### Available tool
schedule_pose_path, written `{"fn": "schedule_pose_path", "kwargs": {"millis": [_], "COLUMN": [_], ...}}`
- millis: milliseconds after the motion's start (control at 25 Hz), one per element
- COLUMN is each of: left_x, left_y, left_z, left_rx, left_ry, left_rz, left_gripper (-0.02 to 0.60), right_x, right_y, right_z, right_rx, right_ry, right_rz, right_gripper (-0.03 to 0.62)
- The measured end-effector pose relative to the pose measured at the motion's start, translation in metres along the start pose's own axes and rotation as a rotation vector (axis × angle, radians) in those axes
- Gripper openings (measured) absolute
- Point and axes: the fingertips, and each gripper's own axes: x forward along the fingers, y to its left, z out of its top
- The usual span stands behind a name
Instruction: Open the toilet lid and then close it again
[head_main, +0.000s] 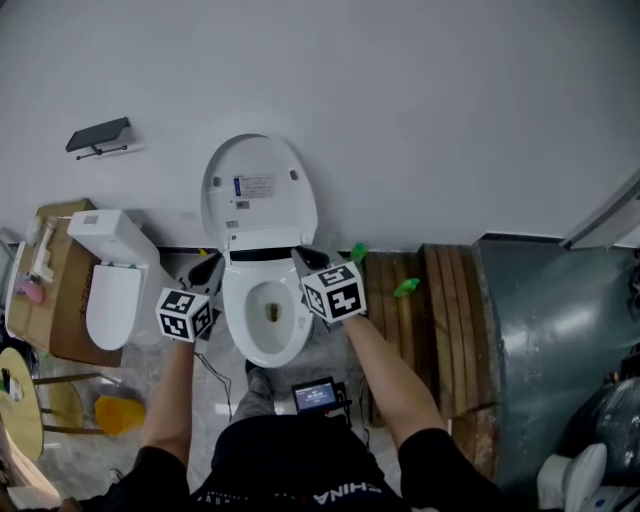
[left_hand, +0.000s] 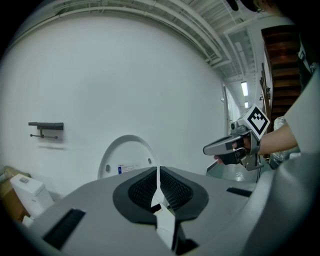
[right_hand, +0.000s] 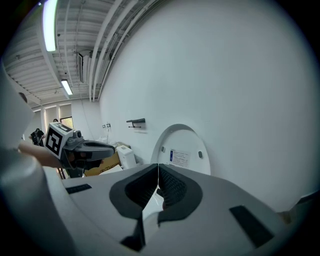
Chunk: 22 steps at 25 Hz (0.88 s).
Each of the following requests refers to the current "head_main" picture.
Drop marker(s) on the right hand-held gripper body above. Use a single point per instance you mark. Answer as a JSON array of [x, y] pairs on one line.
[[337, 295]]

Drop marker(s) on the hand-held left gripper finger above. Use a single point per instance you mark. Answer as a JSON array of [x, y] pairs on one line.
[[205, 270]]

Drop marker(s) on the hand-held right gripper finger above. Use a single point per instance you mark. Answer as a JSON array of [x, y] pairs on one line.
[[302, 267], [317, 257]]

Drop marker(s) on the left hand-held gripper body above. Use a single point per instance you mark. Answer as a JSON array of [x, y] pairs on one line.
[[182, 312]]

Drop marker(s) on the white plastic curved appliance part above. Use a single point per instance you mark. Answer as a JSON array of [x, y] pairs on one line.
[[260, 210]]

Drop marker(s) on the person's right forearm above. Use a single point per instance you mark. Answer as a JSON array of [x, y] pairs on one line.
[[390, 385]]

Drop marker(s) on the person's left forearm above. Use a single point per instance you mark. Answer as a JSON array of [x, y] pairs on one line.
[[170, 400]]

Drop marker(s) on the white smart toilet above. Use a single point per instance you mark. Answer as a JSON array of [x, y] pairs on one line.
[[240, 320]]

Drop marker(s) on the white tank toilet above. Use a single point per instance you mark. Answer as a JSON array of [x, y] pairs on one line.
[[112, 300]]

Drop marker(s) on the green plastic bottle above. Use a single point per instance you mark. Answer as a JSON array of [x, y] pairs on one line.
[[406, 288], [359, 252]]

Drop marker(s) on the person's left black shoe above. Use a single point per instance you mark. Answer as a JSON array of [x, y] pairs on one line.
[[257, 371]]

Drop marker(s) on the chest-mounted screen device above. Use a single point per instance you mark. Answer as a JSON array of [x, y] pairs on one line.
[[315, 395]]

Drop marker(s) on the wooden step platform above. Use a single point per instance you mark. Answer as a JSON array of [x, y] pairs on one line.
[[440, 340]]

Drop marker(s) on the person's left leg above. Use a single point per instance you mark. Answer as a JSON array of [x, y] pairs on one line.
[[255, 400]]

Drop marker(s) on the brown cardboard box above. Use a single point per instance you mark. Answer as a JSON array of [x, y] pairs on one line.
[[65, 310]]

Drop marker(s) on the yellow plastic bucket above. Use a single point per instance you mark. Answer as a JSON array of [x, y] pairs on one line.
[[117, 415]]

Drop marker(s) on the white handheld sprayer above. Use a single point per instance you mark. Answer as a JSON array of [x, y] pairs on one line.
[[44, 250]]

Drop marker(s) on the pink bottle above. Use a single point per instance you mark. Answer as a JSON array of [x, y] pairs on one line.
[[31, 290]]

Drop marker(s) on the round wooden table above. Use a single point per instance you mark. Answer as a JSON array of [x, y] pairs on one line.
[[20, 425]]

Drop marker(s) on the grey painted ramp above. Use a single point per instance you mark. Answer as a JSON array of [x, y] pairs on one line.
[[550, 340]]

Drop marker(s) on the plastic wrapped bundle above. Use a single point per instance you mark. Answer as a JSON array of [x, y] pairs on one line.
[[615, 420]]

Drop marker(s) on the black wall shelf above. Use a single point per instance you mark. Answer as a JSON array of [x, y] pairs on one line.
[[97, 132]]

